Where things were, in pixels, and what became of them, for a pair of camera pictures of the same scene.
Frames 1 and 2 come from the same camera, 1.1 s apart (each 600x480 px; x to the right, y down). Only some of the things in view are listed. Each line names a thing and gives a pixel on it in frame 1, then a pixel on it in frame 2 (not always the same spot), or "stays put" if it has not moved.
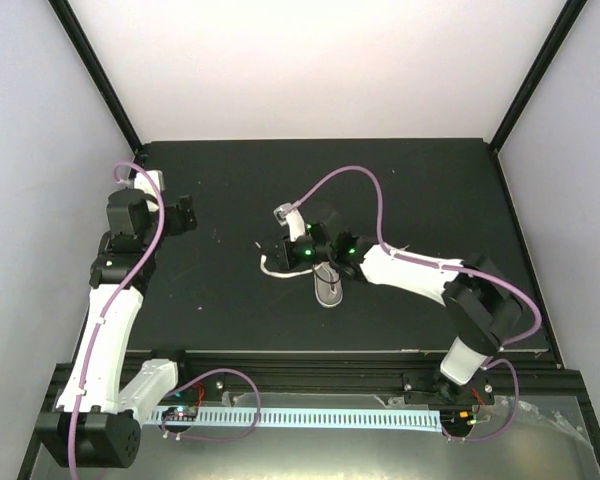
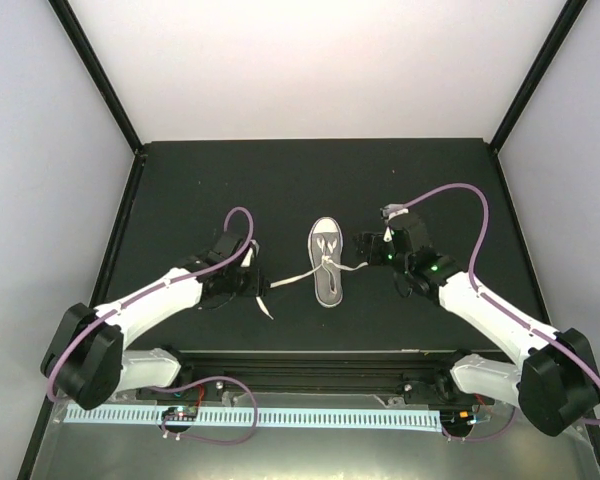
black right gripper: (280, 258) -> (374, 240)
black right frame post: (568, 16) stays put
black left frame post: (98, 71) stays put
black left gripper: (178, 226) -> (256, 287)
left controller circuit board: (181, 413) stays put
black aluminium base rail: (206, 377) stays put
